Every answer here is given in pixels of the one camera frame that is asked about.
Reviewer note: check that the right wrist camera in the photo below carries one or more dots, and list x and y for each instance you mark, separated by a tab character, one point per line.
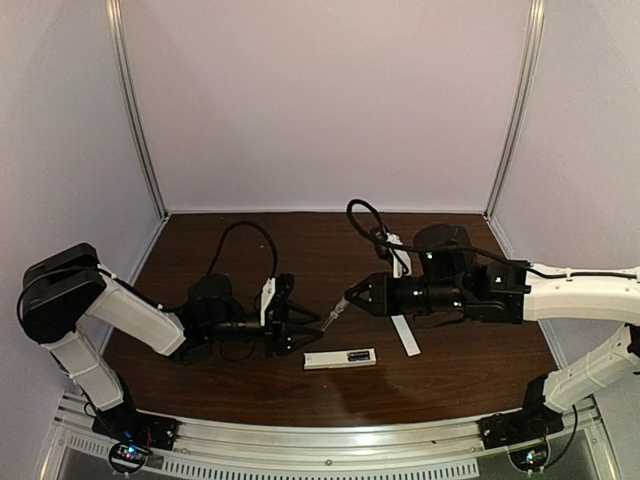
399	260

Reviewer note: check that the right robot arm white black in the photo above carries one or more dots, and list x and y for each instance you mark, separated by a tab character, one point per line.
514	292

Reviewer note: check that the clear handle screwdriver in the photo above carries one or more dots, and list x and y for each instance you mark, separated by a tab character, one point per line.
334	314

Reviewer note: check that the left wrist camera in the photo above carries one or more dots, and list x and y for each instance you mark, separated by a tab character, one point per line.
274	289

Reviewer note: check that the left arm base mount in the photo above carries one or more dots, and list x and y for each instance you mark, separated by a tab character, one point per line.
125	423

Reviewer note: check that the aluminium frame post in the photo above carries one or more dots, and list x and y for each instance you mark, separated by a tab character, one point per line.
532	45
131	106

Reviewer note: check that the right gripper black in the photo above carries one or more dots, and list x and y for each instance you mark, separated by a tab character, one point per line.
380	293

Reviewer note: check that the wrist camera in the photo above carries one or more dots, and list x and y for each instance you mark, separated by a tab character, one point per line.
399	260
274	289

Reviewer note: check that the left aluminium frame post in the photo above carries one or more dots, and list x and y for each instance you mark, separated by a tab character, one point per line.
131	106

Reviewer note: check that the white remote control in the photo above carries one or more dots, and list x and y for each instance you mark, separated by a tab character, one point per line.
335	360

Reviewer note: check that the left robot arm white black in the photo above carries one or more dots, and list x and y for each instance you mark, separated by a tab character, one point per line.
71	285

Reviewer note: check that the front aluminium rail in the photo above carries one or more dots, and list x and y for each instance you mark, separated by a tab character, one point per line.
437	450

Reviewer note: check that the white battery cover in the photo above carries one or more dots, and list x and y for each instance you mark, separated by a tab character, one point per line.
406	336

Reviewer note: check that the right aluminium frame post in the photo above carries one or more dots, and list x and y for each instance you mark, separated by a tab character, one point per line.
532	45

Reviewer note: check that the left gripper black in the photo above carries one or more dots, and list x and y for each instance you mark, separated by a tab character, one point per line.
278	340

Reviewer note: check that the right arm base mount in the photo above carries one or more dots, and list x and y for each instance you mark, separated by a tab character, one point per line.
532	421

